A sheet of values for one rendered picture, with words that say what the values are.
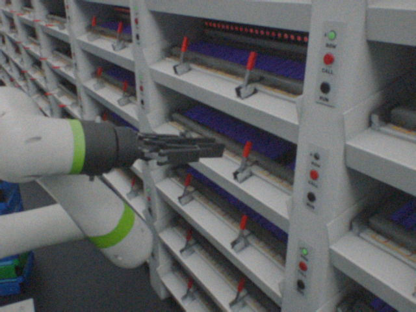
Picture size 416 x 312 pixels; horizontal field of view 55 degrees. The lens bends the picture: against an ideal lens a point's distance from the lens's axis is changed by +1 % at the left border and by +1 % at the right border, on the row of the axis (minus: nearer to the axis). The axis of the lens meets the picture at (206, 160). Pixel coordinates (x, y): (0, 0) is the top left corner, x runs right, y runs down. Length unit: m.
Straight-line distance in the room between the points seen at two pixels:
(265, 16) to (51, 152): 0.43
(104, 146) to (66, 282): 1.15
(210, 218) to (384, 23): 0.71
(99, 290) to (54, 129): 1.11
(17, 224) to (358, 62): 0.81
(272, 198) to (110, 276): 1.04
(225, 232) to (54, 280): 0.92
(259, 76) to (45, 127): 0.45
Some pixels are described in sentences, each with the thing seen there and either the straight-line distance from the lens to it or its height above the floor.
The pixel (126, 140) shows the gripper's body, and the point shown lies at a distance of 0.70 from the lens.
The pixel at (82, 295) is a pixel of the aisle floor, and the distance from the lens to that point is 1.68.
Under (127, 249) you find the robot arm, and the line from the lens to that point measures 0.96.
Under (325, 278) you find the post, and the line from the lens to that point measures 0.78.
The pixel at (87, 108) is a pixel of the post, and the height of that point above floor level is 0.57.
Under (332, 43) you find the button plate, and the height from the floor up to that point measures 1.02.
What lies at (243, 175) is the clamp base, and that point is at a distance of 0.90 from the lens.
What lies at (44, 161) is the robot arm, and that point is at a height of 0.86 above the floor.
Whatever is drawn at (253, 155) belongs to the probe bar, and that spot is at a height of 0.73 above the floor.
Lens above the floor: 1.10
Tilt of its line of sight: 24 degrees down
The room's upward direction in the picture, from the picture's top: straight up
